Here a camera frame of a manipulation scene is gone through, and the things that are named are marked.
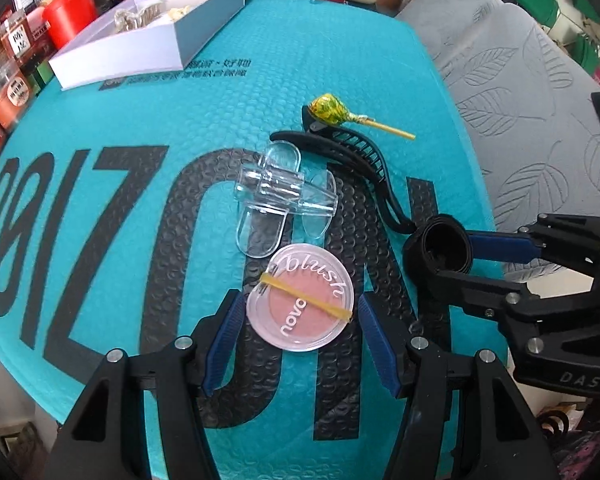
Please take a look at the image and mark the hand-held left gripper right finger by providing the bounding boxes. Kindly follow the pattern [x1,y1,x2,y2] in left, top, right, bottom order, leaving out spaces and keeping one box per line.
[357,292,548,480]

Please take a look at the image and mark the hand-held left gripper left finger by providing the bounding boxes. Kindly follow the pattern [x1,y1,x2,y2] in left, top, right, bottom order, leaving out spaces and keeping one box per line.
[55,287,248,480]

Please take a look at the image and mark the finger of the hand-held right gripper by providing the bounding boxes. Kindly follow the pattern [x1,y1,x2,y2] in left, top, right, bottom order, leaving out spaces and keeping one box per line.
[465,212,600,286]
[430,267,600,328]

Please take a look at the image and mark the black strap roll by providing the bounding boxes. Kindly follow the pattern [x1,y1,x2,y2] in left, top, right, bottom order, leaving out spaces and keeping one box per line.
[402,214,476,286]

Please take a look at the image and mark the round pink blush compact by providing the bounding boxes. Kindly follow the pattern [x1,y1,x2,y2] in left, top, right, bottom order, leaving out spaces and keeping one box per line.
[246,244,355,352]

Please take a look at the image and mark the clear plastic hair clip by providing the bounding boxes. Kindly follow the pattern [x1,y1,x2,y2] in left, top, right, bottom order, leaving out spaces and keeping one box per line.
[234,142,338,261]

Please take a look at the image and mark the black hair claw clip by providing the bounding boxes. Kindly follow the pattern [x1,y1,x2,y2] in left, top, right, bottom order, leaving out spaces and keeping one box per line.
[270,105,416,235]

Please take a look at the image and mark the yellow lollipop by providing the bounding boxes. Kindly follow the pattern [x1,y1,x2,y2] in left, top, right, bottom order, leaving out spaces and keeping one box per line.
[309,93,416,142]

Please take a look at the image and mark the white cardboard box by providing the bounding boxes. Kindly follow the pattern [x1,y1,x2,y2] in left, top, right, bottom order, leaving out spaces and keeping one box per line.
[48,0,253,92]

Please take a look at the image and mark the yellow rubber band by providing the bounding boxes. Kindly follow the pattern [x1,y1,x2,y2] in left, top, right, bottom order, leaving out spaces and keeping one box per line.
[260,274,353,322]

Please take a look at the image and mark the large grey leaf-pattern cushion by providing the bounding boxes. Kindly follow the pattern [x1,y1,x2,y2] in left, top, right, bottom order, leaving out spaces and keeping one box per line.
[437,0,600,291]

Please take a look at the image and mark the row of packaged boxes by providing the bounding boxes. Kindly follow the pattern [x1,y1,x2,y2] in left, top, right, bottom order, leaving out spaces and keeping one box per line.
[0,0,56,171]

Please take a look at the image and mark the transparent hair claw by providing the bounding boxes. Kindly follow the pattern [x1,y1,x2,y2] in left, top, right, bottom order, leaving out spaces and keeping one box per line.
[114,2,173,31]

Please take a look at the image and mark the red plastic container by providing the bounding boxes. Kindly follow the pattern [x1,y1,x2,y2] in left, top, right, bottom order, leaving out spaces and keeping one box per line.
[42,0,96,51]

